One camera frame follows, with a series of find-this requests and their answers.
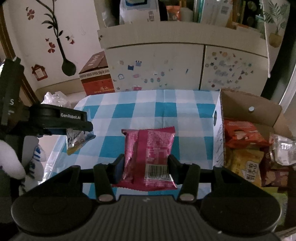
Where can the red brown carton box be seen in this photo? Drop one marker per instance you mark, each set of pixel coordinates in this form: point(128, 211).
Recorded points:
point(95, 75)

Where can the silver foil snack bag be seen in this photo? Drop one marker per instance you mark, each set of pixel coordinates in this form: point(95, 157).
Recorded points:
point(282, 150)

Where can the pink snack bag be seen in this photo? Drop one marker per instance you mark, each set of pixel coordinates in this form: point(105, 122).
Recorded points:
point(146, 156)

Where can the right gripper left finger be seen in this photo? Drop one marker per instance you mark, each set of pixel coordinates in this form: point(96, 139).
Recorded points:
point(116, 169)

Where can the crumpled white plastic bag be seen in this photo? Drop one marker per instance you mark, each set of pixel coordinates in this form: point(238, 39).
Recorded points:
point(57, 99)

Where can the yellow black label snack packet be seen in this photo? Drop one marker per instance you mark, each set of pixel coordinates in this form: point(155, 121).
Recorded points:
point(245, 163)

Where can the purple snack bag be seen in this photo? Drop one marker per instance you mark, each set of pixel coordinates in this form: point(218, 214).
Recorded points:
point(273, 177)

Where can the cardboard box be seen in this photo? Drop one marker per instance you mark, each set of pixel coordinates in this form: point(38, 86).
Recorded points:
point(266, 115)

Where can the blue checkered tablecloth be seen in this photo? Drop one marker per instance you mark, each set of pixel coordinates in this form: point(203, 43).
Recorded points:
point(189, 111)

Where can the white blue carton on shelf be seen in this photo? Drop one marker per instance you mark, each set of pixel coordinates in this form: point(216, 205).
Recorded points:
point(131, 12)

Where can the plant print hanging cloth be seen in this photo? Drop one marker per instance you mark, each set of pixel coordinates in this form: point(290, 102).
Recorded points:
point(275, 14)

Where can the orange snack bag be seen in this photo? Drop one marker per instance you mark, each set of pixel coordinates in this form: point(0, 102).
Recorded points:
point(243, 135)

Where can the white blue snack bag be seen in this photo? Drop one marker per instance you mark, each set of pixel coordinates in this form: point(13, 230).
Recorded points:
point(77, 139)

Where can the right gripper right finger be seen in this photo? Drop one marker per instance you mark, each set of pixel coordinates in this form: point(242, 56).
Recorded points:
point(176, 169)

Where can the white sideboard cabinet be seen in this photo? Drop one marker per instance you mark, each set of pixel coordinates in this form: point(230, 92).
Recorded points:
point(179, 55)

